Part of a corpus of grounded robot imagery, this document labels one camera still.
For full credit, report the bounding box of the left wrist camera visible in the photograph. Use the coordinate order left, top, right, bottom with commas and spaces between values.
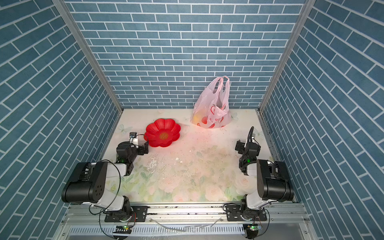
129, 132, 138, 145

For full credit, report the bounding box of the red flower-shaped plate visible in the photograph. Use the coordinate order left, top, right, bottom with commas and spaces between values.
144, 119, 181, 148

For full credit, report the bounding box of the white slotted cable duct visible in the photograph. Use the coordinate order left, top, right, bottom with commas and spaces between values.
69, 224, 245, 237

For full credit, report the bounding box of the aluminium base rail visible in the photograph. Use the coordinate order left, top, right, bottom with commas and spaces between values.
61, 201, 310, 226

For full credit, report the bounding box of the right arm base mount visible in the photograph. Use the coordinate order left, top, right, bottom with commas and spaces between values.
222, 204, 268, 222

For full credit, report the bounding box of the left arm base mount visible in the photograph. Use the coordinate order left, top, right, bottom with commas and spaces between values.
105, 206, 149, 223

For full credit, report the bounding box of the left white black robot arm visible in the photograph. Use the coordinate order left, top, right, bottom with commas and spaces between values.
62, 140, 149, 224

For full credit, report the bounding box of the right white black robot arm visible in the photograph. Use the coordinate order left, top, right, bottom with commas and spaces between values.
235, 139, 295, 221

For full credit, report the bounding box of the pink plastic bag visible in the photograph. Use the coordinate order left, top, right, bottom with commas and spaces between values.
190, 76, 232, 129

